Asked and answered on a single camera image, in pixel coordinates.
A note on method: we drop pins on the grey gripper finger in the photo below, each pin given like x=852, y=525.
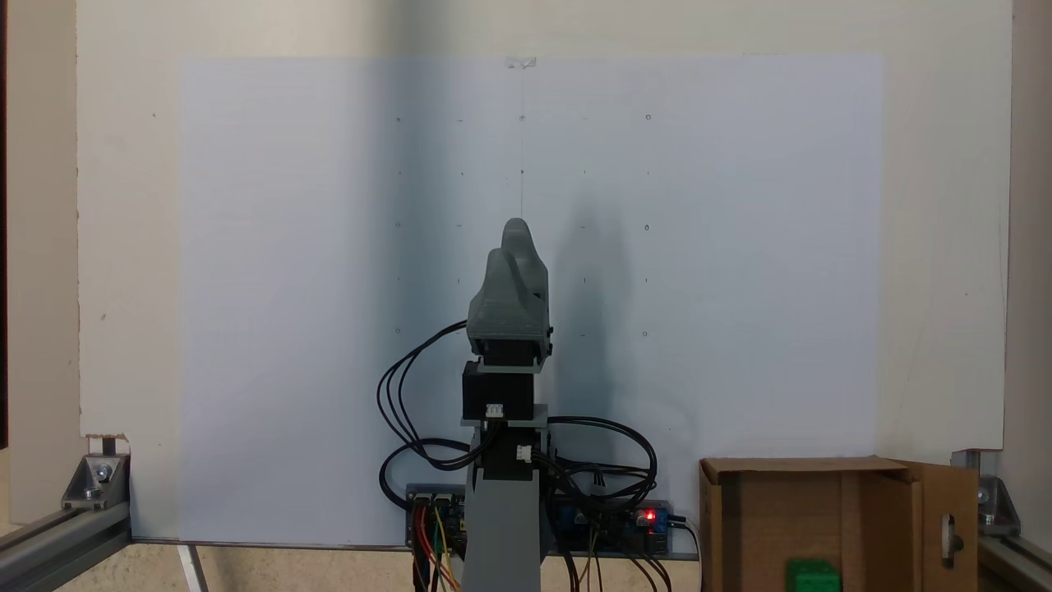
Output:
x=497, y=284
x=534, y=275

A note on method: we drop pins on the green die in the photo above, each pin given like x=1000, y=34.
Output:
x=814, y=577

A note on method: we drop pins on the clear tape piece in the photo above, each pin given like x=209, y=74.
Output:
x=520, y=62

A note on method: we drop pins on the blue circuit board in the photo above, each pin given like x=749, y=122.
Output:
x=657, y=526

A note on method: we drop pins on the grey base mounting plate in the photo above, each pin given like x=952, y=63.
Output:
x=686, y=557

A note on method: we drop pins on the brown cardboard box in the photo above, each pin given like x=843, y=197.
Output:
x=822, y=510

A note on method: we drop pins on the grey metal bar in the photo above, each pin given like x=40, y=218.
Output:
x=193, y=571

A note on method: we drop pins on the metal corner bracket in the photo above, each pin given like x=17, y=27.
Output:
x=998, y=506
x=99, y=481

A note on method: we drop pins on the aluminium frame post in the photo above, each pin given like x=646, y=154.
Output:
x=57, y=543
x=1015, y=567

